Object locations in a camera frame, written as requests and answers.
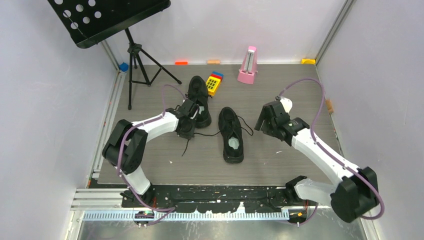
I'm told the black shoelace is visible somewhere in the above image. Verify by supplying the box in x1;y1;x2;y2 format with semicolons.
181;115;254;157

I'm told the black shoe with laces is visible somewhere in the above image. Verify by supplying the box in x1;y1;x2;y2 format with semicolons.
218;106;244;164

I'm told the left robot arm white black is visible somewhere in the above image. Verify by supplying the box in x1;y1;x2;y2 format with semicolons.
102;99;199;207

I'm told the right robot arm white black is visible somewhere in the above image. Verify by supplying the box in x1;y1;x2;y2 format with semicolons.
254;98;384;223

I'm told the black shoe tied left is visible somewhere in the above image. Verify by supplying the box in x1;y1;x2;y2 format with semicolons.
186;75;212;129

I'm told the yellow toy block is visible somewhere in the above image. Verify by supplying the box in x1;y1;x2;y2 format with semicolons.
205;75;222;97

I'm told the pink metronome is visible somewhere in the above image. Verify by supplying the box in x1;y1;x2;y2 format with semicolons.
237;46;258;85

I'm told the tan wooden block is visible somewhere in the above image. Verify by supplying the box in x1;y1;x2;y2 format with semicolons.
207;59;221;65

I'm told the brown block right edge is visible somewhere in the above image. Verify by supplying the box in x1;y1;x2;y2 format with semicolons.
325;99;334;115

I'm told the yellow block in corner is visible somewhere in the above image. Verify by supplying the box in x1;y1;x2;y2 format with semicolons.
300;58;316;65

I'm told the blue block in corner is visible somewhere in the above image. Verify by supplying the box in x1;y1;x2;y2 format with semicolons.
119;62;129;73

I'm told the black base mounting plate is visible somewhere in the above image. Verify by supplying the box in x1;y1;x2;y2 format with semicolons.
120;185;316;214

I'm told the black music stand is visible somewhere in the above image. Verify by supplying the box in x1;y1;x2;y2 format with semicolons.
47;0;183;111

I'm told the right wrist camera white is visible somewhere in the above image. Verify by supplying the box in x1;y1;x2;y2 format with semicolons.
279;97;293;114

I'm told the orange block at wall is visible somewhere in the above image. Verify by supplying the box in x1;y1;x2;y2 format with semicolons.
174;61;189;66

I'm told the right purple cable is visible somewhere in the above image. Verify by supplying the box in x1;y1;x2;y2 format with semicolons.
275;77;386;221

